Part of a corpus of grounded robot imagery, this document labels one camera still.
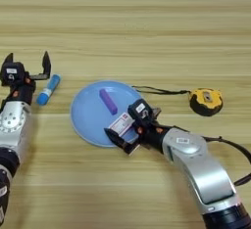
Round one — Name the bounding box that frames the blue white marker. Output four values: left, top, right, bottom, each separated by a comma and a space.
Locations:
35, 73, 62, 107

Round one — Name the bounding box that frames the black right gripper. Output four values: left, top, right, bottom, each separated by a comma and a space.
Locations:
103, 107, 172, 156

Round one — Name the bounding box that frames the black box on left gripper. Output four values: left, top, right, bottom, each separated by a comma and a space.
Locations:
0, 62, 25, 85

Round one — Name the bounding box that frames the round blue plate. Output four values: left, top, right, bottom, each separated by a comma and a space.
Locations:
70, 80, 145, 149

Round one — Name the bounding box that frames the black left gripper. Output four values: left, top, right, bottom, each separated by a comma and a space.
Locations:
0, 50, 52, 106

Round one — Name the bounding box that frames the purple rectangular block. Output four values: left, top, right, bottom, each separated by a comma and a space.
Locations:
98, 88, 119, 115

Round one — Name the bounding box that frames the yellow black tape measure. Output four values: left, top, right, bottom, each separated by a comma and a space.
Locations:
131, 85, 225, 117

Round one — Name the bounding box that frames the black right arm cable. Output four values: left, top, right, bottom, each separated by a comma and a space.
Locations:
170, 124, 251, 187

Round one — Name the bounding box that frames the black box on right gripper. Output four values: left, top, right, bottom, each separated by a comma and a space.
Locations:
126, 98, 154, 123

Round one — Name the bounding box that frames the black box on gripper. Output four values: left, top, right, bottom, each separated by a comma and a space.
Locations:
126, 98, 154, 123
0, 62, 25, 85

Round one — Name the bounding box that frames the pink white card box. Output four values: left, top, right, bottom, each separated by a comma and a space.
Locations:
107, 112, 142, 143

